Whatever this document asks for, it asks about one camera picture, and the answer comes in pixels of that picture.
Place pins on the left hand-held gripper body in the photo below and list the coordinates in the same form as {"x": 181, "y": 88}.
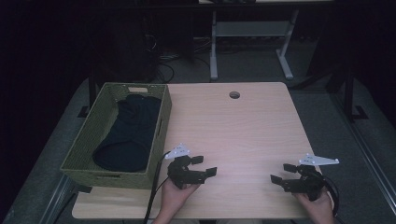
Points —
{"x": 183, "y": 174}

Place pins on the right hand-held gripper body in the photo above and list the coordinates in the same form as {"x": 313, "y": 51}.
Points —
{"x": 308, "y": 183}

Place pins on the blue knit garment white print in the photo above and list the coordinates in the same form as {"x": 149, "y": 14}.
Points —
{"x": 130, "y": 137}

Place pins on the green woven basket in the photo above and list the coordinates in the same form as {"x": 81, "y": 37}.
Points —
{"x": 84, "y": 137}

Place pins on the person's left hand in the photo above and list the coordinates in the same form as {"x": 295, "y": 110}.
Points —
{"x": 172, "y": 199}

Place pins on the person's right hand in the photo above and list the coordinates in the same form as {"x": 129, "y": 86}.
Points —
{"x": 319, "y": 210}

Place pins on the black metal stand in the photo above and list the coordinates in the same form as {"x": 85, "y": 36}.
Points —
{"x": 349, "y": 99}

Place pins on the grey metal floor rail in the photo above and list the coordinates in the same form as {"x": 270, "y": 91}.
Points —
{"x": 59, "y": 196}

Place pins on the white metal desk frame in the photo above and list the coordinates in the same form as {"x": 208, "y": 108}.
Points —
{"x": 249, "y": 28}

